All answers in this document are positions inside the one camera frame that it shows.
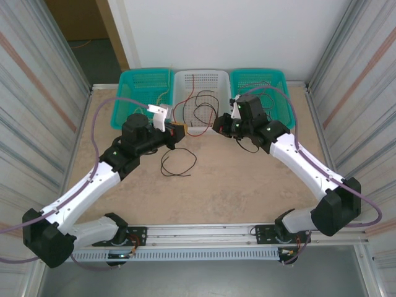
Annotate black cable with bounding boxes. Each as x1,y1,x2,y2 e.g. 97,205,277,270
181,95,200,126
196,90,221,124
192,103,219,123
160,147,198,177

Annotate grey slotted cable duct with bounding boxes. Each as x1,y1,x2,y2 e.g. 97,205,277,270
69,249,281,263

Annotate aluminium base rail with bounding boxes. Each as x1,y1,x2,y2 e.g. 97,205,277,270
71,223,369,251

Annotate teal plastic basket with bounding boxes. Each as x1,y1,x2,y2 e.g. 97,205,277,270
110,68,176,130
230,68,295,129

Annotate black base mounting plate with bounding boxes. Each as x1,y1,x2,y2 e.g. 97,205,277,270
116,226,148,248
254,225,284,246

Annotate brown wooden door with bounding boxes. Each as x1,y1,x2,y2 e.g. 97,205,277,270
94,0,131,71

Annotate thin black wrist wire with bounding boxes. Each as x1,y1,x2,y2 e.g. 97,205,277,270
236,137,260,155

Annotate white plastic basket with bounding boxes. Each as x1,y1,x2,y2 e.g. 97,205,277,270
171,70,233,136

